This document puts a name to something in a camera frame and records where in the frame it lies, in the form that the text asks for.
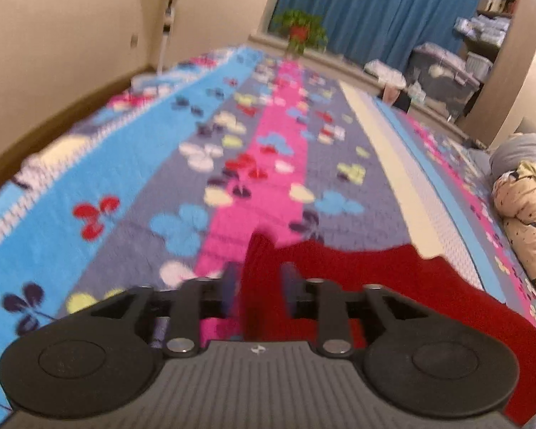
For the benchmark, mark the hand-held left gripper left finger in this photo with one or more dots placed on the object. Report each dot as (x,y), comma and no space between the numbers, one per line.
(229,288)

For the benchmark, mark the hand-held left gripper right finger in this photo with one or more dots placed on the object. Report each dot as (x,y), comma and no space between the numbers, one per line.
(289,287)

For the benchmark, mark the red knit sweater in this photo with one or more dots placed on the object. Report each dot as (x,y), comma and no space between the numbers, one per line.
(429,295)

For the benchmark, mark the floral striped blanket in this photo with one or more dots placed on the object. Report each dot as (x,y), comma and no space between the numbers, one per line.
(161,178)

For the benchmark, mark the white folded cloth pile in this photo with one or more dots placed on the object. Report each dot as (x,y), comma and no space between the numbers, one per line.
(384,72)

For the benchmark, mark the beige star-print quilt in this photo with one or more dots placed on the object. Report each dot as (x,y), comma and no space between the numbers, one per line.
(529,214)

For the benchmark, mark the clear plastic storage box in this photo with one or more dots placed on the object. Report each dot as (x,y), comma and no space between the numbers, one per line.
(442,78)

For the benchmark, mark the green potted plant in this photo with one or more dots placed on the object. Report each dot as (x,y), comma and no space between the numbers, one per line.
(300,27)

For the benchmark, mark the grey pillow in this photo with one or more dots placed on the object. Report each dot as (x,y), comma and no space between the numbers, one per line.
(518,149)

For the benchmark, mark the blue curtain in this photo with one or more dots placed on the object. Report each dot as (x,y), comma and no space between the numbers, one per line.
(375,9)

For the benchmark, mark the white basket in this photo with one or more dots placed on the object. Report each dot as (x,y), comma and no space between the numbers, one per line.
(479,65)

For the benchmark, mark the wooden shelf unit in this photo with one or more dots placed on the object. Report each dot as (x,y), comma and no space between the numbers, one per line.
(496,18)

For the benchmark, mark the wall socket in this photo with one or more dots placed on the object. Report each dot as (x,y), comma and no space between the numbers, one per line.
(134,40)

